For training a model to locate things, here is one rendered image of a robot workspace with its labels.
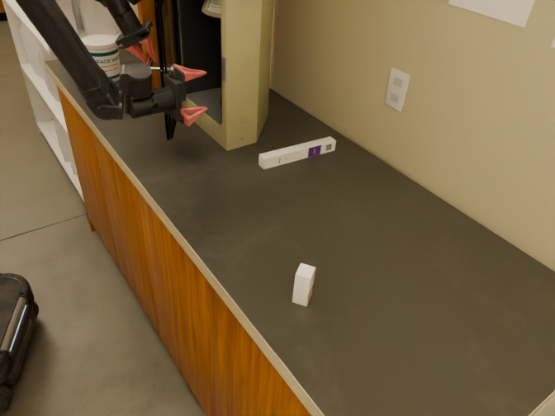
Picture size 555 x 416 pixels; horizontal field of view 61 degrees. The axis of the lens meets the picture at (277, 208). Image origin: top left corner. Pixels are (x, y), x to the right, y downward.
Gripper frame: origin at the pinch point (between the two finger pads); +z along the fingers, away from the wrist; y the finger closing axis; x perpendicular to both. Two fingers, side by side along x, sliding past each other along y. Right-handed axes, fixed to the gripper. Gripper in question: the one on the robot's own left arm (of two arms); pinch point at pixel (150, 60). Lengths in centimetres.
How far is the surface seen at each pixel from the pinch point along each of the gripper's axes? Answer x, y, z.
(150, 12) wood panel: -22.8, -0.5, -7.5
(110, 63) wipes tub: -45, 29, 6
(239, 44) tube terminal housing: 3.3, -25.8, 4.9
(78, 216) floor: -78, 109, 81
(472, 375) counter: 86, -52, 53
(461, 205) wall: 32, -68, 62
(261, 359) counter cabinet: 72, -11, 49
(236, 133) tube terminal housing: 3.8, -13.5, 29.2
